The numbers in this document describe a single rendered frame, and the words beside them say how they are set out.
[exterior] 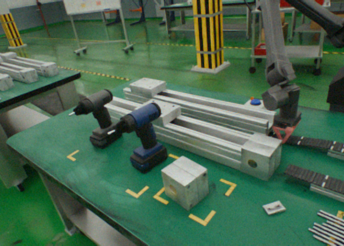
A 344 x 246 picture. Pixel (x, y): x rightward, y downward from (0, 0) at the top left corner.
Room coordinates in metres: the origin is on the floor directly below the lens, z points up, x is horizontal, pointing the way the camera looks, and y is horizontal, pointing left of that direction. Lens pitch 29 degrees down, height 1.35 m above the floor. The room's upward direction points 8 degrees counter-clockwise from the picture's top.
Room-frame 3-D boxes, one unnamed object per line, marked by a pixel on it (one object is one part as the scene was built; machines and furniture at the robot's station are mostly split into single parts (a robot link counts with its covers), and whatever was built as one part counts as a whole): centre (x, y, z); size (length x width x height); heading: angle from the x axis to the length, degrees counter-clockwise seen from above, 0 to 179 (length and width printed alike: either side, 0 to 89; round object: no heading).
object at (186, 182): (0.58, -0.03, 0.83); 0.11 x 0.10 x 0.10; 128
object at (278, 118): (0.77, -0.41, 0.91); 0.10 x 0.07 x 0.07; 135
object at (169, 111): (0.95, 0.04, 0.87); 0.16 x 0.11 x 0.07; 45
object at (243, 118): (1.09, -0.09, 0.82); 0.80 x 0.10 x 0.09; 45
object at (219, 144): (0.95, 0.04, 0.82); 0.80 x 0.10 x 0.09; 45
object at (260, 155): (0.65, -0.28, 0.83); 0.12 x 0.09 x 0.10; 135
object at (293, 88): (0.76, -0.41, 0.97); 0.07 x 0.06 x 0.07; 116
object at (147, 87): (1.27, 0.09, 0.87); 0.16 x 0.11 x 0.07; 45
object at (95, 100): (0.93, 0.30, 0.89); 0.20 x 0.08 x 0.22; 141
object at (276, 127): (0.75, -0.40, 0.83); 0.07 x 0.07 x 0.09; 45
